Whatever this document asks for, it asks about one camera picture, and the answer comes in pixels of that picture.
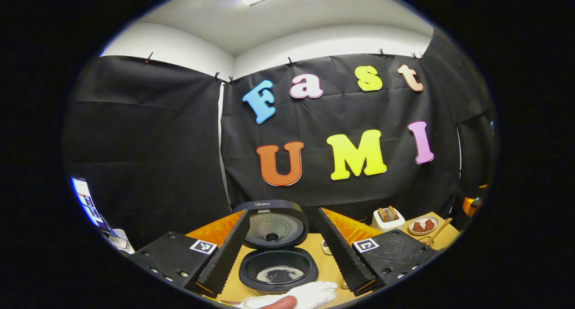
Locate white crumpled cloth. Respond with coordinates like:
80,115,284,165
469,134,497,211
237,281,338,309

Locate white toaster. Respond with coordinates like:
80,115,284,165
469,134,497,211
372,206,406,232

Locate white rice grains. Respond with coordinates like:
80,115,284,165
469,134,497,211
269,266,303,284

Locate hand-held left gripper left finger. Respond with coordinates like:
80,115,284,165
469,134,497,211
130,209,251,299

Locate white paper pile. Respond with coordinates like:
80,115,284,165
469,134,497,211
107,228,135,254

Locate computer monitor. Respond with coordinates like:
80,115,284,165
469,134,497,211
71,177,107,232

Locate dark grey rice cooker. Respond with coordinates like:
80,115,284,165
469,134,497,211
233,200,318,295

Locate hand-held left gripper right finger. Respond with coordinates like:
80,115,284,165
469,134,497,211
316,207,443,297

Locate round beige plate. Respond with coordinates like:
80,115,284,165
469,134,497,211
408,216,439,236

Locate black backdrop cloth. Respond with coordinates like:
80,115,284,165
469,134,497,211
63,28,497,251

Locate wooden spoon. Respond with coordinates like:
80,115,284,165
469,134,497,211
425,217,453,247

